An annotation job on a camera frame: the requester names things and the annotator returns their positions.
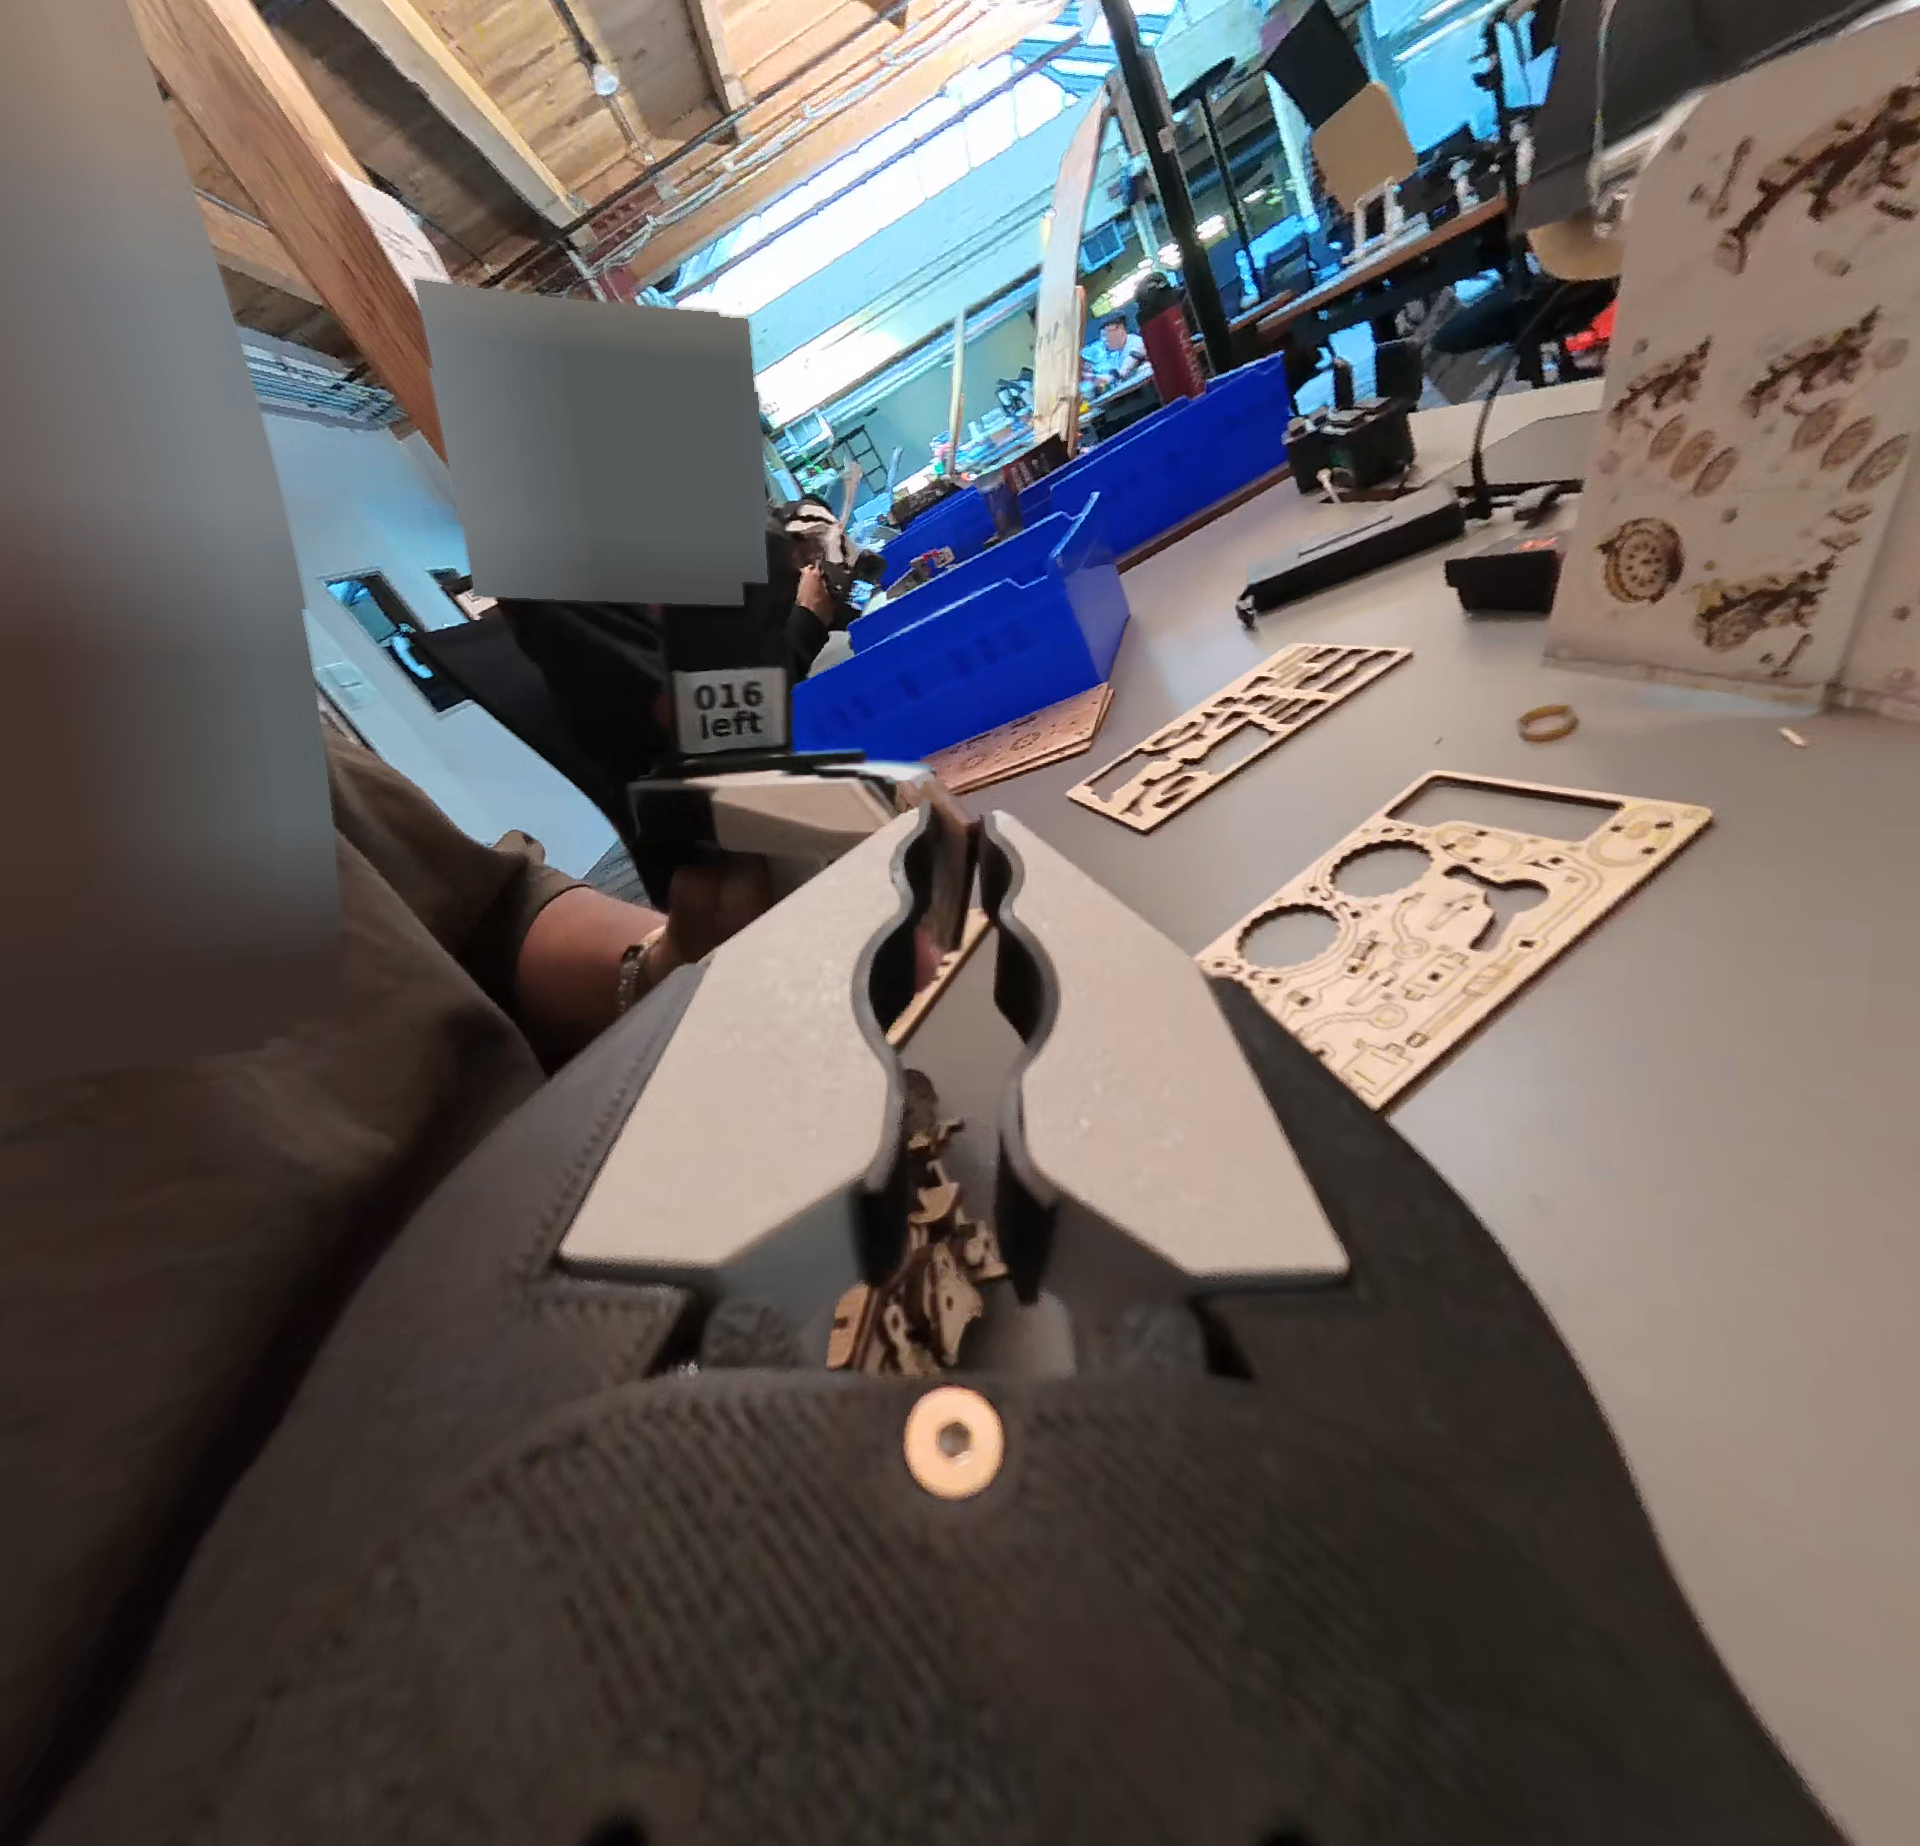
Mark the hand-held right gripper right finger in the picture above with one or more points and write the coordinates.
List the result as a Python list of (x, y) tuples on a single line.
[(1172, 1126)]

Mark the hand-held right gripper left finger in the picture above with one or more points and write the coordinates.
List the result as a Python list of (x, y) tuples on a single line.
[(721, 1126)]

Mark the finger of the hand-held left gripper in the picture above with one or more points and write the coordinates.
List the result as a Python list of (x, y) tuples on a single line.
[(797, 814)]

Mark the thin wooden puzzle piece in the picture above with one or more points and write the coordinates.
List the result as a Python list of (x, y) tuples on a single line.
[(949, 871)]

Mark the wooden model assembly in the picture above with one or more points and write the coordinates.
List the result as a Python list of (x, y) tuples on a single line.
[(917, 1231)]

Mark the wooden puzzle sheet round holes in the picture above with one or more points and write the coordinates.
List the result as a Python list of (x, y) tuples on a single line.
[(1441, 916)]

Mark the person's left forearm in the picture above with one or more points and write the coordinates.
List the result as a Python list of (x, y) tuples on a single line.
[(578, 962)]

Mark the grey desk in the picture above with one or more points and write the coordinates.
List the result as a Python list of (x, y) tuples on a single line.
[(1652, 1201)]

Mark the person's left hand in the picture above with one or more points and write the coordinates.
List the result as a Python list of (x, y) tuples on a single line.
[(736, 911)]

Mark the stack of brown wooden sheets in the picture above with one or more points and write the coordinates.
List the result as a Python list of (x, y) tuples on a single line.
[(1022, 745)]

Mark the blue storage bin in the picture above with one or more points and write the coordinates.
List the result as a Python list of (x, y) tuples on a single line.
[(976, 632), (1186, 437)]

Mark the wooden puzzle sheet narrow cutouts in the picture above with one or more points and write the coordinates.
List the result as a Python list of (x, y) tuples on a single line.
[(1247, 736)]

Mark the curved wooden board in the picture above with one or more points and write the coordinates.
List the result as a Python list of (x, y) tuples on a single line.
[(1072, 271)]

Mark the tan rubber band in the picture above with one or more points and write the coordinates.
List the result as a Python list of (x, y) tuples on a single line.
[(1548, 721)]

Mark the dark red bottle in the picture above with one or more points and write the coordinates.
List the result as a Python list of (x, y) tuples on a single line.
[(1172, 332)]

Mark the black rectangular bar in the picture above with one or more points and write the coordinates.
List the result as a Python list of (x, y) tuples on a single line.
[(1352, 550)]

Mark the small black box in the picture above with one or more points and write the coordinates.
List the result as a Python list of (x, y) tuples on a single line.
[(1506, 580)]

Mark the black pillar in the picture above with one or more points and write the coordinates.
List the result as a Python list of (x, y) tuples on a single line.
[(1157, 152)]

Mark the illustrated instruction booklet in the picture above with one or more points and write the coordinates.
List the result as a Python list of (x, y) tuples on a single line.
[(1757, 421)]

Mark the black camera device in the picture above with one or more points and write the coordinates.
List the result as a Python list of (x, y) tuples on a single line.
[(1352, 444)]

